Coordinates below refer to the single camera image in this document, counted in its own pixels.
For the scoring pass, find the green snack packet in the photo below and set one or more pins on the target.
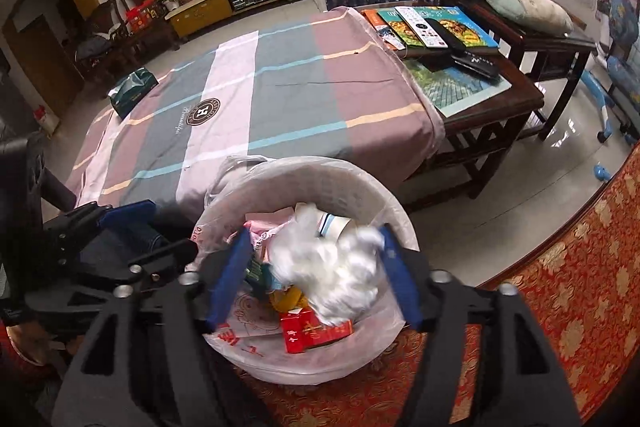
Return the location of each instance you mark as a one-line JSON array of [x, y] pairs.
[[256, 269]]

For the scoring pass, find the striped tablecloth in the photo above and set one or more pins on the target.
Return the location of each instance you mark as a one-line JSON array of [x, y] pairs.
[[300, 82]]

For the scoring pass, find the black remote control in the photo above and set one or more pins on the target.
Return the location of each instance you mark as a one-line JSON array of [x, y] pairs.
[[477, 64], [445, 36]]

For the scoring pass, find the stack of colourful books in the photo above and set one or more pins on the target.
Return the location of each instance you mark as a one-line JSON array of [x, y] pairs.
[[470, 29]]

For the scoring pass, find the red patterned seat cushion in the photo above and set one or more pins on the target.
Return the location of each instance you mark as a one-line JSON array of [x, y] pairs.
[[575, 307]]

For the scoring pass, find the white basket with plastic liner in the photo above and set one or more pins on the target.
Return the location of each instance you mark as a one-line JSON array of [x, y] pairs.
[[220, 187]]

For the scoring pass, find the wooden coffee table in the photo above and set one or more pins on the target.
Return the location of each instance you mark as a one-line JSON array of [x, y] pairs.
[[500, 117]]

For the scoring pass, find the yellow snack packet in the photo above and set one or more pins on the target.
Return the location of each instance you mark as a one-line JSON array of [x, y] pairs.
[[289, 299]]

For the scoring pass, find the green beige cushion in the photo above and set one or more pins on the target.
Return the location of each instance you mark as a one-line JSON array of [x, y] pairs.
[[525, 7]]

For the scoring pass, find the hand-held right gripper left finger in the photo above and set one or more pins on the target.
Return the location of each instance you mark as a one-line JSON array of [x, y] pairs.
[[230, 279]]

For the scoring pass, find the blue children's chair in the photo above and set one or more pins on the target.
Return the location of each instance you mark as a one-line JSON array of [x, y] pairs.
[[625, 72]]

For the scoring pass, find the white remote control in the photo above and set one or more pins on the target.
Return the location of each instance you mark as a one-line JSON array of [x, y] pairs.
[[417, 27]]

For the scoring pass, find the red gift box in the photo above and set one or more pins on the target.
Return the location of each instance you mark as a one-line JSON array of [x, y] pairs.
[[141, 14]]

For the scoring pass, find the white tissue wad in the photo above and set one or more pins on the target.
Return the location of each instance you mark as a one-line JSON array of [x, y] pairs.
[[330, 267]]

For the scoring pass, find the small blue toy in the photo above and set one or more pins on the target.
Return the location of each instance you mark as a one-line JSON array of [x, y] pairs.
[[601, 173]]

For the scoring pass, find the white blue striped carton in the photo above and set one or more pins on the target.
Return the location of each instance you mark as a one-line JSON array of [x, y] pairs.
[[332, 223]]

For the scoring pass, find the green tissue box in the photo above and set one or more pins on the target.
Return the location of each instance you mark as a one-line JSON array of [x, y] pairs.
[[132, 92]]

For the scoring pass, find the white plastic wastebasket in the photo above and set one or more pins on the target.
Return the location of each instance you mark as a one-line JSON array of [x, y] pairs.
[[320, 179]]

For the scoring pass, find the yellow wooden TV cabinet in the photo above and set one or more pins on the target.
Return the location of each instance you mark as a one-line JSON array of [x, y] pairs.
[[210, 9]]

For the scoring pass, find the orange book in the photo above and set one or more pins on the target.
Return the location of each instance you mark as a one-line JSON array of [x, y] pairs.
[[377, 24]]

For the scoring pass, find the dark bag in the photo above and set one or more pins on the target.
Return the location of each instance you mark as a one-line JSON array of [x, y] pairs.
[[91, 48]]

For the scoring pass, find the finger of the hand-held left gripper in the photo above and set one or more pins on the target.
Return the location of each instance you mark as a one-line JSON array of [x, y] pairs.
[[165, 257], [132, 213]]

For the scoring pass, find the red cardboard packet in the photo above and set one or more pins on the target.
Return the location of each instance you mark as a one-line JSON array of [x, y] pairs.
[[310, 332]]

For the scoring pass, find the pink plastic bag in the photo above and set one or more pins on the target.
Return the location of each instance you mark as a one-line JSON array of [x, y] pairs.
[[270, 227]]

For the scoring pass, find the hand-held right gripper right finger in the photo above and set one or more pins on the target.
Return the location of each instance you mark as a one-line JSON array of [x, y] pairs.
[[400, 279]]

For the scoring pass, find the dark wooden side table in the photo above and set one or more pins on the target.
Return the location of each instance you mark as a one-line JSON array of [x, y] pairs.
[[550, 52]]

